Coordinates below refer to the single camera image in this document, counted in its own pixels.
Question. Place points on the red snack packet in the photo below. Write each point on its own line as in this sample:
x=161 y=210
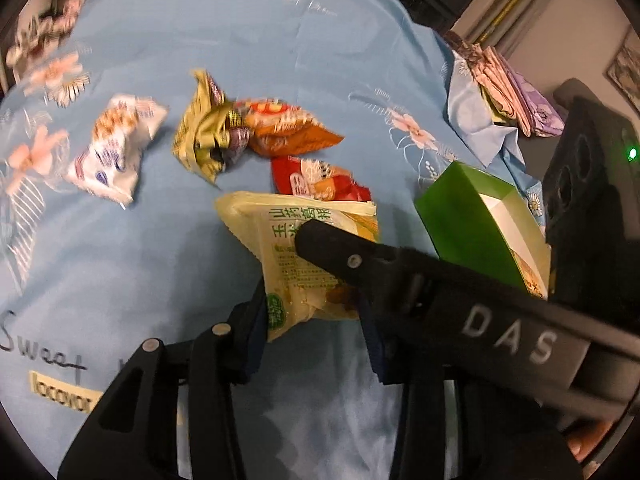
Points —
x=320 y=180

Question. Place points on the beige curtain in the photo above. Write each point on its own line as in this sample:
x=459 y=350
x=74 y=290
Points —
x=540 y=5

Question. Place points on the orange snack packet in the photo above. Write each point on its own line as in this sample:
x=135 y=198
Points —
x=295 y=132

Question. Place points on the person's right hand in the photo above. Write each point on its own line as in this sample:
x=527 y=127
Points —
x=587 y=447

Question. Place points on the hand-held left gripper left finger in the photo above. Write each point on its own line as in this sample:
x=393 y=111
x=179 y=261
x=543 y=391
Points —
x=252 y=345

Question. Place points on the white and blue snack packet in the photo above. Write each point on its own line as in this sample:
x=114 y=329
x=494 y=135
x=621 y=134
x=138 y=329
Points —
x=115 y=155

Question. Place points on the blue pillowcase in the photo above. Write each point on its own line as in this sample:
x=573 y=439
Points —
x=475 y=110

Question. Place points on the white floral cloth bundle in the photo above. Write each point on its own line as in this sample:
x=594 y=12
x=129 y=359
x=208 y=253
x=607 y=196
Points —
x=35 y=40

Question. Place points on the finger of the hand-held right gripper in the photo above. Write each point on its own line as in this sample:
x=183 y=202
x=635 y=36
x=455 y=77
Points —
x=350 y=260

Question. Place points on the green cardboard box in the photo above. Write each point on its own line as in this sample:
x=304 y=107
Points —
x=465 y=220

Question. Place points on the pale yellow green-label packet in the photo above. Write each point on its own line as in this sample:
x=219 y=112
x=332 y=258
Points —
x=285 y=265

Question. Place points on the framed wall picture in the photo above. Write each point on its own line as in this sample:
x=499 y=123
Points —
x=626 y=67

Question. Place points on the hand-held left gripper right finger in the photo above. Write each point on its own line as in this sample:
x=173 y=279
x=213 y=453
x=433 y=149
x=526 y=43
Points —
x=380 y=355

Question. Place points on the pile of folded clothes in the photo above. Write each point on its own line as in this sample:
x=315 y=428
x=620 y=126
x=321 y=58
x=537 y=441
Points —
x=520 y=90

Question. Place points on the green snack packet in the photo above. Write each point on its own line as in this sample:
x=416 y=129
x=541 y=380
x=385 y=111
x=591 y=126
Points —
x=200 y=135

